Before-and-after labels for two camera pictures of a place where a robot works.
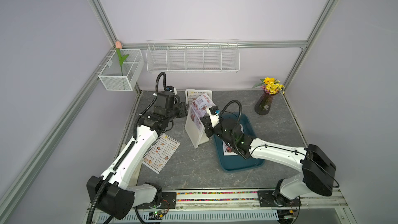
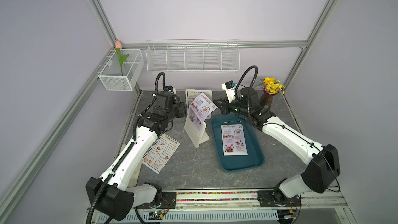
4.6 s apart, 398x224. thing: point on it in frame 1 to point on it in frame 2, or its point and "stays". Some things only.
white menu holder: x=195 y=127 stays
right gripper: x=209 y=126 to x=222 y=106
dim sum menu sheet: x=160 y=153 stays
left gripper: x=182 y=109 stays
